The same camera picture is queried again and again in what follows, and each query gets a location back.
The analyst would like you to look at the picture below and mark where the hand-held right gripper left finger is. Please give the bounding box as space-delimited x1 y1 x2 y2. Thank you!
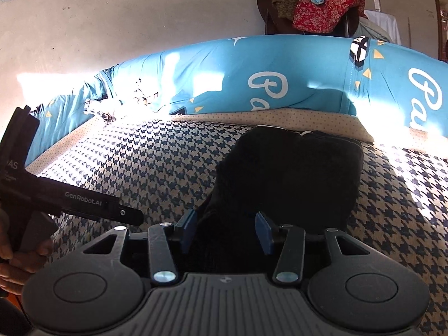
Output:
81 210 197 286

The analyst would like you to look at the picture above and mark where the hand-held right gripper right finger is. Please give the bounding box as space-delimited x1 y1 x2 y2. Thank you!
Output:
255 211 372 284

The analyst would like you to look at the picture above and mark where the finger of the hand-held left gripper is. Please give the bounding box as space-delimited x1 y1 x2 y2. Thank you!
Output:
117 205 145 226

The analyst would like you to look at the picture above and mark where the black shirt with red print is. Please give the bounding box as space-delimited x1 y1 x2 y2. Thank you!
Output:
196 124 365 274

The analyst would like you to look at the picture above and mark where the person's left hand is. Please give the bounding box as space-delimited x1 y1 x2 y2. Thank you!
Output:
0 208 53 291

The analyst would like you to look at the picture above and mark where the blue beige houndstooth blanket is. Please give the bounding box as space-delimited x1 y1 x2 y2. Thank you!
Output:
35 119 448 336

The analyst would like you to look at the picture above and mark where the white crumpled cloth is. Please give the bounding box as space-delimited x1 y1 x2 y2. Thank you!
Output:
84 97 124 122

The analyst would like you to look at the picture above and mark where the blue printed cloth cover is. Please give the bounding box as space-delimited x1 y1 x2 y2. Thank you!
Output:
26 35 448 169

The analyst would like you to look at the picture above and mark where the brown wooden chair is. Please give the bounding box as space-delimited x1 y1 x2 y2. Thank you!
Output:
256 0 354 37

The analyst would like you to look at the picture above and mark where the red floral cloth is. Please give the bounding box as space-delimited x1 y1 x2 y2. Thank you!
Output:
292 0 368 35

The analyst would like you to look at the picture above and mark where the pale green pillow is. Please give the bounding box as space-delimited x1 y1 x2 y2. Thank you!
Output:
352 19 391 43

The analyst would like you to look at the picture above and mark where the white tablecloth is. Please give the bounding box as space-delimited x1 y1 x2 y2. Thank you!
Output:
366 10 402 45

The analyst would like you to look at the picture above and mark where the dark wooden door frame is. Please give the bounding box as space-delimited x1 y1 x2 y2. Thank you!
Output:
432 0 448 64

